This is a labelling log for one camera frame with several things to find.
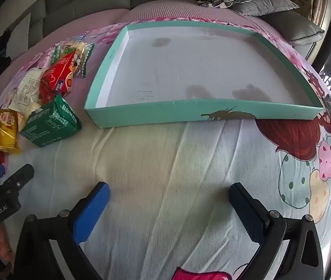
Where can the grey pillow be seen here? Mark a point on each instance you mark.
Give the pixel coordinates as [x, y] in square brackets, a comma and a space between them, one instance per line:
[267, 5]

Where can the light grey cushion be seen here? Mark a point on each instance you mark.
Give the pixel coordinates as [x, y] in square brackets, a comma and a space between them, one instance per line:
[19, 38]

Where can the dark green snack packet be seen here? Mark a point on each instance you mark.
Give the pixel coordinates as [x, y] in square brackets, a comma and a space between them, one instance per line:
[51, 122]

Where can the grey sofa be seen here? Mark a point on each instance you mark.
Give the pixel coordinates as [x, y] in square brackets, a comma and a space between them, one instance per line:
[89, 5]

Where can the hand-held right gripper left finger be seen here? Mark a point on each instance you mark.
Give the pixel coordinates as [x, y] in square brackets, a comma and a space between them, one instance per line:
[92, 210]

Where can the patterned beige curtain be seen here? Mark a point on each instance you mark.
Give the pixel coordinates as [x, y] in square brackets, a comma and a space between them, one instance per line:
[311, 0]

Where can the teal cardboard box tray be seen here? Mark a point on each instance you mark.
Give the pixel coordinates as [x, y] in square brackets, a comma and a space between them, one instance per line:
[200, 64]

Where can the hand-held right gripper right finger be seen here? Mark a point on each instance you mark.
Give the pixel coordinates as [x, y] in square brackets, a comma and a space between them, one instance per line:
[247, 214]

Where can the yellow snack packet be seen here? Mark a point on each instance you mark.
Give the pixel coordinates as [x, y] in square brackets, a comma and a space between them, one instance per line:
[3, 134]

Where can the clear bun packet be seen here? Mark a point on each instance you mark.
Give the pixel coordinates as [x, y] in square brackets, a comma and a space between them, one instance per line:
[79, 37]

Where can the pink sofa cover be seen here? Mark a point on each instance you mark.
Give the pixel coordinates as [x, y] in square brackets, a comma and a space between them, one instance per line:
[159, 10]

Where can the green-edged silver snack packet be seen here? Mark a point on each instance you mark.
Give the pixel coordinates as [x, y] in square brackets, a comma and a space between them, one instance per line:
[81, 54]

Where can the white snack packet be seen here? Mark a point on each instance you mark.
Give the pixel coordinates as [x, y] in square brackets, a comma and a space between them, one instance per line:
[25, 90]

